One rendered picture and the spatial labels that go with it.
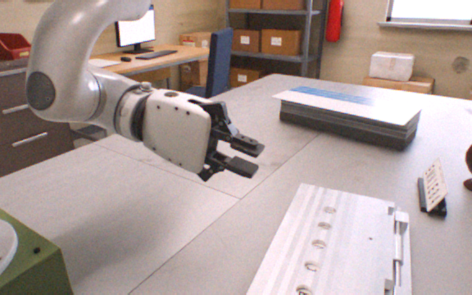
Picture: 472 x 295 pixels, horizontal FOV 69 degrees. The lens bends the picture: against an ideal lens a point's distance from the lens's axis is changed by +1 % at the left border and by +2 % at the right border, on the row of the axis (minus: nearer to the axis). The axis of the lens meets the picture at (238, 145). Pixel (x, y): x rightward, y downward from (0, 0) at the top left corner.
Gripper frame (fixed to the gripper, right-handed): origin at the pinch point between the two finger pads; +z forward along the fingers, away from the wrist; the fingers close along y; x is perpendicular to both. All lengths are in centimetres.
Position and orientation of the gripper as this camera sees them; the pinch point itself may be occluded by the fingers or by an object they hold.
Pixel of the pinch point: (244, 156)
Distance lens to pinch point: 46.1
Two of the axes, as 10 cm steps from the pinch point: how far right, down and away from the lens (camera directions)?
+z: 9.0, 3.7, -2.5
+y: -2.1, 8.5, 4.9
